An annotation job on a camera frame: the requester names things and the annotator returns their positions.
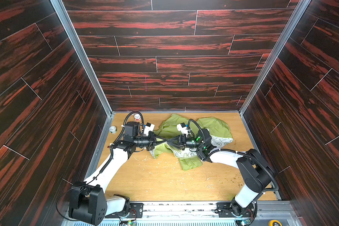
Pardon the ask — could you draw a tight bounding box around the green Snoopy zip jacket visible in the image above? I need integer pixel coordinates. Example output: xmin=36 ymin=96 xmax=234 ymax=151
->
xmin=150 ymin=114 xmax=234 ymax=171

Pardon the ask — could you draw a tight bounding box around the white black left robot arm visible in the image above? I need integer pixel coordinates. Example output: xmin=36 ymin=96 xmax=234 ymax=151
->
xmin=68 ymin=121 xmax=159 ymax=226

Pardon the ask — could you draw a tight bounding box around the small white green-dot cap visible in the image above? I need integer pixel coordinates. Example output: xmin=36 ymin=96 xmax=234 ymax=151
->
xmin=109 ymin=126 xmax=117 ymax=134

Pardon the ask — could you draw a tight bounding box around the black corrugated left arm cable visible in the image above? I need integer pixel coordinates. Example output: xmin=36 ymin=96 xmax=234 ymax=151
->
xmin=122 ymin=111 xmax=145 ymax=133

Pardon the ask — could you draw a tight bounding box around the aluminium corner post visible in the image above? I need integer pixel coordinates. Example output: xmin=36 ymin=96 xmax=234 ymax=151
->
xmin=239 ymin=0 xmax=311 ymax=118
xmin=50 ymin=0 xmax=113 ymax=117

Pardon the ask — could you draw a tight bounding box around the white red tape roll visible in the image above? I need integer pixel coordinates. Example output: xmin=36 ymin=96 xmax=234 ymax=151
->
xmin=133 ymin=114 xmax=142 ymax=121

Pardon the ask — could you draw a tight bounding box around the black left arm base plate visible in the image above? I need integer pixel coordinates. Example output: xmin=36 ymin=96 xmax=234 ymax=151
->
xmin=120 ymin=202 xmax=144 ymax=218

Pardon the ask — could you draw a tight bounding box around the aluminium corner post left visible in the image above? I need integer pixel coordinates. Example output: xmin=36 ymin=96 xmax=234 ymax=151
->
xmin=50 ymin=0 xmax=113 ymax=117

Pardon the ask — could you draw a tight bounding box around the aluminium corner post right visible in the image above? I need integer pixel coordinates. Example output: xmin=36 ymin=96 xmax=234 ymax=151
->
xmin=239 ymin=0 xmax=311 ymax=118

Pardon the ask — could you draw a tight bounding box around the yellow round tape measure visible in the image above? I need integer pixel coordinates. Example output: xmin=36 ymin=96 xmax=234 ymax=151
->
xmin=268 ymin=219 xmax=282 ymax=226

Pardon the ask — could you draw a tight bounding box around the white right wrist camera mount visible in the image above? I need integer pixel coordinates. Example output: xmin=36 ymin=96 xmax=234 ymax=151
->
xmin=177 ymin=123 xmax=190 ymax=135

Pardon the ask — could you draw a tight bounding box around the aluminium front frame rail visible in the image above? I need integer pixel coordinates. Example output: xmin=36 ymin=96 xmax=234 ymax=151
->
xmin=60 ymin=200 xmax=304 ymax=226

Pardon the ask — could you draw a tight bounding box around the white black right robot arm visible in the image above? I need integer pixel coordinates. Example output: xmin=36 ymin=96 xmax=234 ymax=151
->
xmin=166 ymin=129 xmax=279 ymax=217

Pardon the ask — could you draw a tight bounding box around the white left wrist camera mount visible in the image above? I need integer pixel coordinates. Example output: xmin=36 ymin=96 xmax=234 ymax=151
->
xmin=143 ymin=122 xmax=155 ymax=136

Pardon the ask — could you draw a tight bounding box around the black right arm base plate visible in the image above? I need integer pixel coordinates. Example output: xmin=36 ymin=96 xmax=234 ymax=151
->
xmin=215 ymin=202 xmax=258 ymax=218

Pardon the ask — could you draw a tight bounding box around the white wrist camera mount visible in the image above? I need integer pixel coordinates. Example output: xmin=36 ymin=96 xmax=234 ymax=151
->
xmin=143 ymin=122 xmax=155 ymax=136
xmin=177 ymin=123 xmax=190 ymax=135

